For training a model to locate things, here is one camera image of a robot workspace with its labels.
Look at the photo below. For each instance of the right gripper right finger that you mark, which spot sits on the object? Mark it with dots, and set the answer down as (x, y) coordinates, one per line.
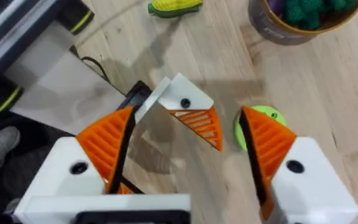
(300, 180)

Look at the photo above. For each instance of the yellow corn toy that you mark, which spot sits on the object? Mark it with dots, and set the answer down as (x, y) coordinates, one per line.
(174, 7)

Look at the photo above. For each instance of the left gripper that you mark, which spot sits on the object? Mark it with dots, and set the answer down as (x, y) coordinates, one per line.
(140, 95)

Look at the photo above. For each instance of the tub of toys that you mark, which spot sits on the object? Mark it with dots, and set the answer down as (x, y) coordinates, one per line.
(294, 21)

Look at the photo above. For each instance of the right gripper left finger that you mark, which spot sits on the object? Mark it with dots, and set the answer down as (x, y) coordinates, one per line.
(73, 161)

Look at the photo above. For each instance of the green disc with holes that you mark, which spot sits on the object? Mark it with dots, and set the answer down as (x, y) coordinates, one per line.
(271, 112)

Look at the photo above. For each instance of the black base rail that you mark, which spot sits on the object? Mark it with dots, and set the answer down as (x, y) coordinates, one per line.
(2, 43)

